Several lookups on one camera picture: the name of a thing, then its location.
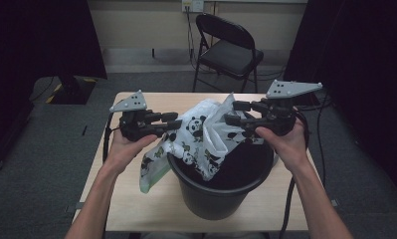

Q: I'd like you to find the black floor cable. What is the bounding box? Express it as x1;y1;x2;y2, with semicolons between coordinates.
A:
298;83;331;187

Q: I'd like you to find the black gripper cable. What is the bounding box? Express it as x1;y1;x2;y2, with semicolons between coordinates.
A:
279;109;310;239
100;112;121;164

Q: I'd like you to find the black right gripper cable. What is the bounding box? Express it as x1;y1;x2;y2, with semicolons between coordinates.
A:
279;109;310;239

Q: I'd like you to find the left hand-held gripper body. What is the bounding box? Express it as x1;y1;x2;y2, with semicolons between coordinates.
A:
108;89;160;143

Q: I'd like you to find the grey plastic trash bin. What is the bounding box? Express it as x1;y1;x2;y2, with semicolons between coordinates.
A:
167;138;280;221

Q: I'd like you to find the black folding chair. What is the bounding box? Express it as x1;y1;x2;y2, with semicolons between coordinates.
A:
192;13;265;94

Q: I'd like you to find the person's left hand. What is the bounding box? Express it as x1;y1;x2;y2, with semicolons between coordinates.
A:
102;127;159;177

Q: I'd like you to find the black curtain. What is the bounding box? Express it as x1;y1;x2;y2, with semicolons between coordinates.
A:
284;0;397;200
0;0;108;173

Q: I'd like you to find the white wall socket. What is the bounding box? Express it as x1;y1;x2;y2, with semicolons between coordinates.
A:
181;0;205;14

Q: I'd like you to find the black wall socket cable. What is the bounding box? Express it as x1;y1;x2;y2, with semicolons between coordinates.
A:
185;6;200;73

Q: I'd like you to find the panda print trash bag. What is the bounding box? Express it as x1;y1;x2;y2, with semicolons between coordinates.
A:
139;93;265;194

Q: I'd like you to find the black stand base striped tape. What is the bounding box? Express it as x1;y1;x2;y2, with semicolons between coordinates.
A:
46;75;98;106

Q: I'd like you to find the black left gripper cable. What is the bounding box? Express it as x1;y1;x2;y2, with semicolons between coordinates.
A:
100;112;121;164

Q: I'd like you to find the person's right hand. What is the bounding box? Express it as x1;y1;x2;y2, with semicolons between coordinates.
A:
255;118;311;173

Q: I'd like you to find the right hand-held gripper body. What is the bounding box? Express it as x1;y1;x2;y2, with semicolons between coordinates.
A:
262;79;323;137

